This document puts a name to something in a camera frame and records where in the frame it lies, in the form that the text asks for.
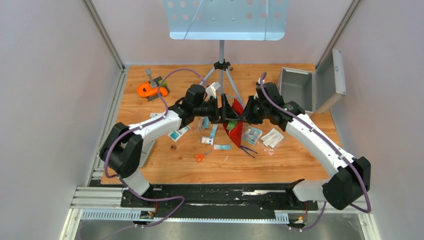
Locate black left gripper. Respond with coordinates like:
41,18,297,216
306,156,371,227
194,94,241,125

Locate green wind oil box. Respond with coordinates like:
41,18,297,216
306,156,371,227
226,120,238,132

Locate red first aid pouch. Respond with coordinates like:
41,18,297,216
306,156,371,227
222,98,244,148

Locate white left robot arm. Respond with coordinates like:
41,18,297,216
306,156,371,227
99,84,240,207

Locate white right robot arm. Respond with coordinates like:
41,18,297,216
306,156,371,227
241,82,372,213

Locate blue Basewing sachet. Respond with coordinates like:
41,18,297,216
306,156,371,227
202,116,210,129

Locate adhesive tape pack blue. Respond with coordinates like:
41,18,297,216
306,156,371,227
241,125,263,146

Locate blue white sachet middle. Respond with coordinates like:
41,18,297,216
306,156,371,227
209,124,219,139

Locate blue white sachet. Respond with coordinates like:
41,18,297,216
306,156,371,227
213,144,231,150
209,124,219,139

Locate cotton swabs bag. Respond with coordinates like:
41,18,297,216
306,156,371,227
195,116,205,131

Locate white pads zip bag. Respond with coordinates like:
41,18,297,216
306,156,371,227
260,128,285,149

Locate blue white sachet lower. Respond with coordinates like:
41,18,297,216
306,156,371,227
213,144,231,150

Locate white bandage roll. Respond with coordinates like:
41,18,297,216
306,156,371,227
200,136,214,146

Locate blue plastic tweezers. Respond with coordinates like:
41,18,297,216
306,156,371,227
240,145,258,159

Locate medical gauze packet teal white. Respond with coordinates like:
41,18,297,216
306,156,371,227
168,126,190,142

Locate grey metal case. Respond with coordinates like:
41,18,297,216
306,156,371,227
277,49,347,115

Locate orange grey toy fixture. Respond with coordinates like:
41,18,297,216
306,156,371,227
136,68,164,102

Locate grey plastic tray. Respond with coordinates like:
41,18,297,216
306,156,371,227
138,140,156,168

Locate blue music stand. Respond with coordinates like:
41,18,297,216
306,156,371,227
161,0,289,100

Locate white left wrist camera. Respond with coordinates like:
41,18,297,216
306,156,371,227
205,82,221,99

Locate orange handled scissors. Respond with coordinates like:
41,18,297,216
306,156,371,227
193,150,212,163

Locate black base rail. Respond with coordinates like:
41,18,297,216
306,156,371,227
119,181,319,221

